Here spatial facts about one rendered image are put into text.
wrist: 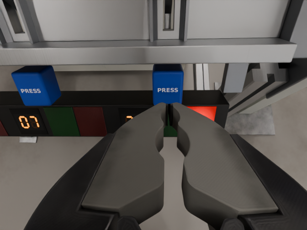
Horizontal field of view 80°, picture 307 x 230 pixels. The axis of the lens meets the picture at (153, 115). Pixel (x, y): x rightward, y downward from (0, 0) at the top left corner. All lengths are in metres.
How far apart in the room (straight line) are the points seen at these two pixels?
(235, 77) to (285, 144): 0.81
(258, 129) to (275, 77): 0.70
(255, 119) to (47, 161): 0.96
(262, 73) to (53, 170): 0.89
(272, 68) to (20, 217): 1.03
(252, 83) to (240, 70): 0.05
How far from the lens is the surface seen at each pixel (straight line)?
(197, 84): 0.57
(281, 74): 0.26
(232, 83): 0.21
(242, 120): 0.92
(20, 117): 0.23
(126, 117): 0.19
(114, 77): 0.95
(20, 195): 1.05
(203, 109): 0.18
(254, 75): 0.25
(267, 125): 0.97
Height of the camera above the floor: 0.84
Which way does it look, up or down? 77 degrees down
